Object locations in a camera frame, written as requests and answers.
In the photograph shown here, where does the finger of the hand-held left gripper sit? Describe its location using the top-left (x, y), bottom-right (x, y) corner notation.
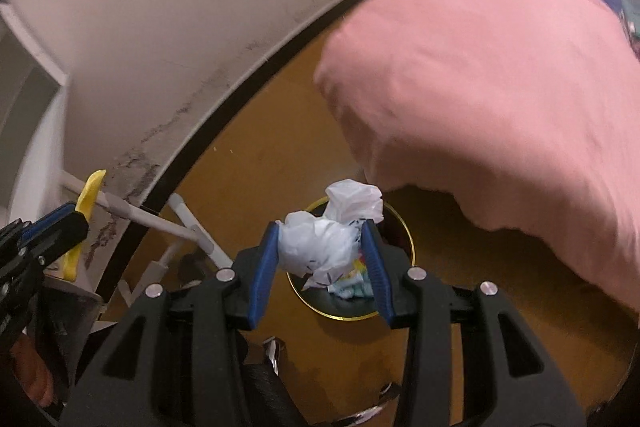
top-left (0, 202), bottom-right (90, 265)

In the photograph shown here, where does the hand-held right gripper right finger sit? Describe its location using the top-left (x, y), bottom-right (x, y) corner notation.
top-left (361, 221), bottom-right (586, 427)

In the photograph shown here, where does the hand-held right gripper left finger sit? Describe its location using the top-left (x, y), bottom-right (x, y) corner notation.
top-left (59, 221), bottom-right (301, 427)

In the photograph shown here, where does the black bin with gold rim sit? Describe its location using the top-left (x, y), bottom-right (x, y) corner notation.
top-left (285, 197), bottom-right (416, 322)

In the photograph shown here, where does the yellow snack bag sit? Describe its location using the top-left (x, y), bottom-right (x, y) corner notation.
top-left (60, 169), bottom-right (108, 283)

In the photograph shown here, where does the white printed wrapper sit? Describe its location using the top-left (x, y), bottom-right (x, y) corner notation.
top-left (276, 179), bottom-right (385, 292)

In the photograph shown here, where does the person's left hand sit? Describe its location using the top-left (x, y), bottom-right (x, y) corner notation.
top-left (12, 336), bottom-right (56, 408)

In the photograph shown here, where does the pink cloth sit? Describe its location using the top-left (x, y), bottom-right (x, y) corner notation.
top-left (314, 0), bottom-right (640, 313)

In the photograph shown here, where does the white metal desk frame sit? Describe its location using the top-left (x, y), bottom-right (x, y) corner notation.
top-left (60, 172), bottom-right (236, 308)

